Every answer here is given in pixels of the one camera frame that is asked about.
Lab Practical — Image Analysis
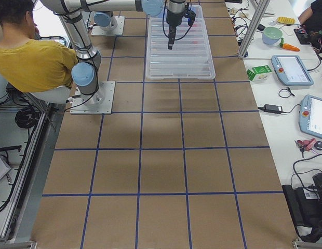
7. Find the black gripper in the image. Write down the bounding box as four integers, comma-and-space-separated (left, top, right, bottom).
183, 3, 196, 26
166, 0, 185, 50

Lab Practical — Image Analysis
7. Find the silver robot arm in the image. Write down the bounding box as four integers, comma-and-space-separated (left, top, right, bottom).
93, 1, 196, 31
41, 0, 195, 91

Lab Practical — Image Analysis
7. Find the clear plastic storage box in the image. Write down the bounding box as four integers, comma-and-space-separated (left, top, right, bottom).
145, 5, 216, 80

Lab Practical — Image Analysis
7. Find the green and blue bowl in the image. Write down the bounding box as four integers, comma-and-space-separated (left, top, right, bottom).
262, 26, 283, 45

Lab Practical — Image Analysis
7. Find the yellow waffle toy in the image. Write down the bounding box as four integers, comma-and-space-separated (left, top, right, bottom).
276, 17, 296, 25

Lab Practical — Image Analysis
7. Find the green white carton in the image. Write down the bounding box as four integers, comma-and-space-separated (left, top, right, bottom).
247, 65, 272, 81

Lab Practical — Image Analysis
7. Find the toy carrot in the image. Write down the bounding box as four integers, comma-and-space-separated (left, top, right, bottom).
279, 38, 300, 52

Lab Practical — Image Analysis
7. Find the upper teach pendant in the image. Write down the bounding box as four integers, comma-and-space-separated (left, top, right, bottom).
271, 55, 314, 86

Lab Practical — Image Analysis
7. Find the teach pendant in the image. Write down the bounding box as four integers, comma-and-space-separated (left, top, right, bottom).
271, 55, 314, 86
299, 94, 322, 139

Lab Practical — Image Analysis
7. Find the black power adapter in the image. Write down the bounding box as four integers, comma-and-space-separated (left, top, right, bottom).
258, 104, 283, 114

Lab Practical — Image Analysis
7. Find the white chair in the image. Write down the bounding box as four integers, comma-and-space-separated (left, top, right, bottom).
23, 86, 71, 104

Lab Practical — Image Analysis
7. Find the person in yellow shirt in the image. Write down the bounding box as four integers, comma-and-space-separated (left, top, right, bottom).
0, 1, 78, 93

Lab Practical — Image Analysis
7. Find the lower teach pendant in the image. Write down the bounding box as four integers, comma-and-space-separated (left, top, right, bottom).
299, 94, 322, 139

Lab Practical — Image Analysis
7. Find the aluminium frame post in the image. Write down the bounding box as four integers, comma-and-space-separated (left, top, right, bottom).
238, 0, 270, 59

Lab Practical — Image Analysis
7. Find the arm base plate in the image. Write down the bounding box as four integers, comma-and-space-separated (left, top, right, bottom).
91, 12, 125, 36
69, 81, 115, 115

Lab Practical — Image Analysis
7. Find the coiled black cable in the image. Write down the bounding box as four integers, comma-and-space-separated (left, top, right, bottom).
15, 106, 38, 129

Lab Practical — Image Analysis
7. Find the black camera equipment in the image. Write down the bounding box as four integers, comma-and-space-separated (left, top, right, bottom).
282, 173, 322, 243

